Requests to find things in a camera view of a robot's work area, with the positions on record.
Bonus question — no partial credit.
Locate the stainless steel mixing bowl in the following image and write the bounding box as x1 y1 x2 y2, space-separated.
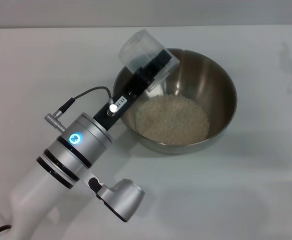
112 48 238 155

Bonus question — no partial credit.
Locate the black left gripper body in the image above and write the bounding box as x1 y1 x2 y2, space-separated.
93 63 159 132

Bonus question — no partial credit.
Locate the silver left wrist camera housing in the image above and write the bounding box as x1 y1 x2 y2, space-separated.
88 172 146 223

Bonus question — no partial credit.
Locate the transparent plastic measuring cup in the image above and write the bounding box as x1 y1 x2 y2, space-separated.
117 29 181 92

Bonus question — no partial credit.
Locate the white uncooked rice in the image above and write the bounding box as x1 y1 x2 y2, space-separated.
135 94 210 145

